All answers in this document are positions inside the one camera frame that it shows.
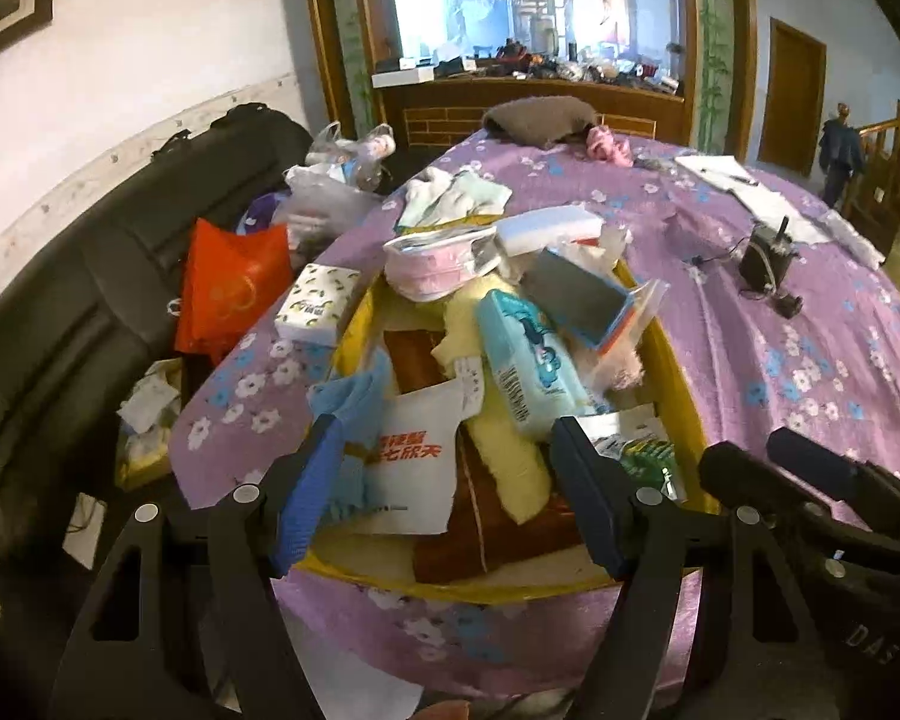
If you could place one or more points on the black sofa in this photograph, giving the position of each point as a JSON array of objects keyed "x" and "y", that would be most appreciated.
[{"x": 88, "y": 314}]

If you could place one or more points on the black device with cable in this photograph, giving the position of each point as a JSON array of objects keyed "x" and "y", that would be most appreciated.
[{"x": 769, "y": 252}]

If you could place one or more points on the white plastic snack bag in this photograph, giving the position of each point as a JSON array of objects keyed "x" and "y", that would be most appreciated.
[{"x": 412, "y": 478}]

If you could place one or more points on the brown towel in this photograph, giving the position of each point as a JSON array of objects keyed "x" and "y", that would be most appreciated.
[{"x": 541, "y": 121}]

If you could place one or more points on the pink clear pencil pouch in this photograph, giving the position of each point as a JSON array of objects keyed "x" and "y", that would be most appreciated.
[{"x": 431, "y": 265}]

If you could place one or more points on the white foam sponge block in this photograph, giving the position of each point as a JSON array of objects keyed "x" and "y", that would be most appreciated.
[{"x": 534, "y": 230}]

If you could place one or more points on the white paper sheets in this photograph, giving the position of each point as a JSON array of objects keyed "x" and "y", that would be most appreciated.
[{"x": 764, "y": 204}]

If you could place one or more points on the white patterned tissue box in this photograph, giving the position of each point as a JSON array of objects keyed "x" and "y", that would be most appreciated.
[{"x": 317, "y": 305}]

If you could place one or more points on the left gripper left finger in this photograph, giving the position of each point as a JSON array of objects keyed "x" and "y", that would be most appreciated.
[{"x": 300, "y": 486}]

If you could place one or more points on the teal tissue pack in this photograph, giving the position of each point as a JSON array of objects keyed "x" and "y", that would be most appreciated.
[{"x": 530, "y": 365}]

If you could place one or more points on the red shopping bag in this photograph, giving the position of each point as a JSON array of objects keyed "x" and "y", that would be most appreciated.
[{"x": 230, "y": 281}]

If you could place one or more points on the black pen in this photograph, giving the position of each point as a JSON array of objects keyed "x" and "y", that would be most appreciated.
[{"x": 745, "y": 180}]

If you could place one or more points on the wooden cabinet with clutter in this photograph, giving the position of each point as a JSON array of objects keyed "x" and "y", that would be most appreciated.
[{"x": 440, "y": 113}]

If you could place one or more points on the yellow plush toy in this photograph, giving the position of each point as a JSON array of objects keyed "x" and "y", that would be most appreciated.
[{"x": 487, "y": 389}]

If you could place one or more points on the clear plastic bags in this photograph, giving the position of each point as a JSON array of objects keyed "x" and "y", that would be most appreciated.
[{"x": 335, "y": 187}]

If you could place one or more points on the pink fluffy cloth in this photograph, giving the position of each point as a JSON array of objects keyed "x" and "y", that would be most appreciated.
[{"x": 606, "y": 146}]

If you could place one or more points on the purple floral tablecloth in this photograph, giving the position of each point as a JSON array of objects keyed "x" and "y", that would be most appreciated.
[{"x": 832, "y": 372}]

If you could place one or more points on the yellow storage box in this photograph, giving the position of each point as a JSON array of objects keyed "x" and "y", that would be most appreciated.
[{"x": 511, "y": 535}]

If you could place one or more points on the colourful sponge cloth stack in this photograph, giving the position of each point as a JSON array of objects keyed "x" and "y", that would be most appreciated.
[{"x": 589, "y": 304}]

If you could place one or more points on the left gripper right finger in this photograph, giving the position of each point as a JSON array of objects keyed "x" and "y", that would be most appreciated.
[{"x": 601, "y": 495}]

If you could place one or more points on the pink plush toy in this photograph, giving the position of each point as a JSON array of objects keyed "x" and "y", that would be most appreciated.
[{"x": 620, "y": 368}]

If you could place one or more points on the person in dark clothes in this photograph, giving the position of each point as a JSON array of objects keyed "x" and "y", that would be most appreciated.
[{"x": 841, "y": 155}]

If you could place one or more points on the blue knitted cloth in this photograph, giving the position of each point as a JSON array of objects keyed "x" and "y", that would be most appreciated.
[{"x": 358, "y": 403}]

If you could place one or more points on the white folded cloths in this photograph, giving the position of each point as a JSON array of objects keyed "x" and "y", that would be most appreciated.
[{"x": 436, "y": 197}]

